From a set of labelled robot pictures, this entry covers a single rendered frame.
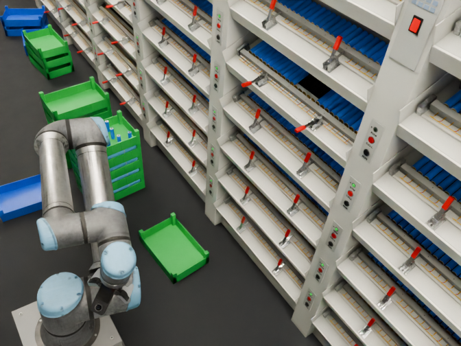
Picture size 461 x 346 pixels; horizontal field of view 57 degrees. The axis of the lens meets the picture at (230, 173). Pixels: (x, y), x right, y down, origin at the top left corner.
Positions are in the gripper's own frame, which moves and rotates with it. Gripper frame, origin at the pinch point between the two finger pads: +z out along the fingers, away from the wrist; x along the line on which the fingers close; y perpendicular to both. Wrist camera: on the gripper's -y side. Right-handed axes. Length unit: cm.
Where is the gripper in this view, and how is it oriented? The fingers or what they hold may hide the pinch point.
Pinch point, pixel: (107, 294)
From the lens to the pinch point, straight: 155.0
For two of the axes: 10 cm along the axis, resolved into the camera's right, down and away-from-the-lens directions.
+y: 3.6, -7.7, 5.3
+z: -3.0, 4.5, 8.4
